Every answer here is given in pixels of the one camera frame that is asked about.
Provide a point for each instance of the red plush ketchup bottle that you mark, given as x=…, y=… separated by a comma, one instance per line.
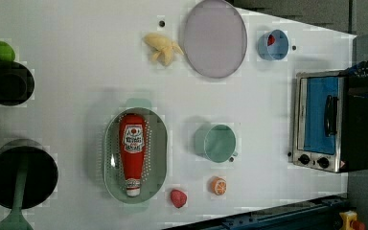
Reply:
x=132, y=140

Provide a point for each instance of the green mug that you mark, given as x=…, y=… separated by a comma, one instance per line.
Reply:
x=216, y=142

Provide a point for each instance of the yellow plush banana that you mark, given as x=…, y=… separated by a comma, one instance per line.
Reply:
x=163, y=47

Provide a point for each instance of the orange slice toy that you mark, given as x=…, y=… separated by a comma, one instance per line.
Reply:
x=218, y=186

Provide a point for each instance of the red strawberry toy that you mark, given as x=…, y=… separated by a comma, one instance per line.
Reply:
x=178, y=198

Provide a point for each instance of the grey round plate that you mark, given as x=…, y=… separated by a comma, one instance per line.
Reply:
x=215, y=38

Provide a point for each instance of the blue cup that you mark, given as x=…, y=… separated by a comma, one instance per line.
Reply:
x=278, y=50

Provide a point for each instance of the red strawberry in blue cup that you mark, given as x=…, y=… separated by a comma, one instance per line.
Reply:
x=270, y=40

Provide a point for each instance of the silver toaster oven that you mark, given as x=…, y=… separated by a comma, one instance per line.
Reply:
x=330, y=130

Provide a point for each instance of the small black pot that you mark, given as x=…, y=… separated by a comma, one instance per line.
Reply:
x=17, y=83

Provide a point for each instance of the green lime toy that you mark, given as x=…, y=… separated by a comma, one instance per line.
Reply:
x=6, y=52

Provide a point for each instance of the yellow red clamp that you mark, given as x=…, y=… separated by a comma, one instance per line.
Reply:
x=350, y=221

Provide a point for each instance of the green spatula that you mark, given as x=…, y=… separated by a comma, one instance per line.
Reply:
x=15, y=219

